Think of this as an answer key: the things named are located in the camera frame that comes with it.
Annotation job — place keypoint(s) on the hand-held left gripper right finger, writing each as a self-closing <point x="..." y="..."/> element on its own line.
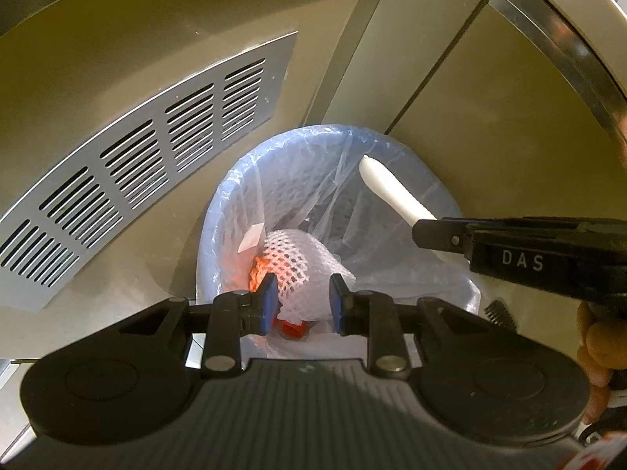
<point x="337" y="306"/>

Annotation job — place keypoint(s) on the cabinet vent grille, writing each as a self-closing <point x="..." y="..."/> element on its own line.
<point x="122" y="181"/>

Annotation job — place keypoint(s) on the red white patterned clothing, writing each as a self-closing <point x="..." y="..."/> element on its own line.
<point x="597" y="455"/>

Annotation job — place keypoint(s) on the person's right hand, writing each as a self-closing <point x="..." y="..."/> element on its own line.
<point x="600" y="357"/>

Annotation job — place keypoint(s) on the white foam net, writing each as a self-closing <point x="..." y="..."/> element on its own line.
<point x="303" y="259"/>

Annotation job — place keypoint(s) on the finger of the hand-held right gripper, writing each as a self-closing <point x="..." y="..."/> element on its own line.
<point x="438" y="235"/>

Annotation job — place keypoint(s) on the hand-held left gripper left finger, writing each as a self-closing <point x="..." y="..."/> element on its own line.
<point x="268" y="303"/>

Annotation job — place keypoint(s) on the small white paper scrap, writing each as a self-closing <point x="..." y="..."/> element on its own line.
<point x="252" y="237"/>

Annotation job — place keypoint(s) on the plastic bin with blue liner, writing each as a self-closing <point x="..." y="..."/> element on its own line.
<point x="392" y="254"/>

